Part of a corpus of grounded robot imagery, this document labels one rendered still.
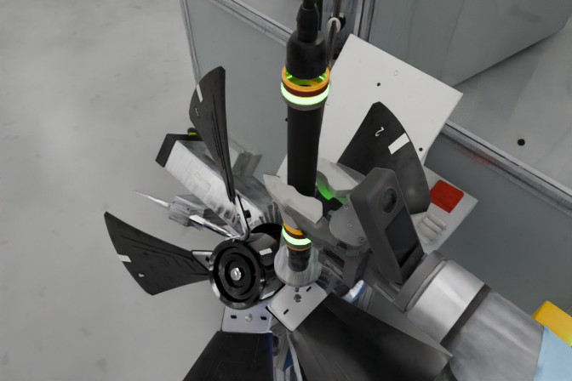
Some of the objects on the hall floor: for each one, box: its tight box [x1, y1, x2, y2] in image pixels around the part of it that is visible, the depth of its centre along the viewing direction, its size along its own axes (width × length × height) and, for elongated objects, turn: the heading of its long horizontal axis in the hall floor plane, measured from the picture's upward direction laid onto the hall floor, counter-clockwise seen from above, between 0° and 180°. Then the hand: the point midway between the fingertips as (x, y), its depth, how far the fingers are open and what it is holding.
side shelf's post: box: [357, 286, 375, 313], centre depth 171 cm, size 4×4×83 cm
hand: (286, 167), depth 57 cm, fingers closed on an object, 4 cm apart
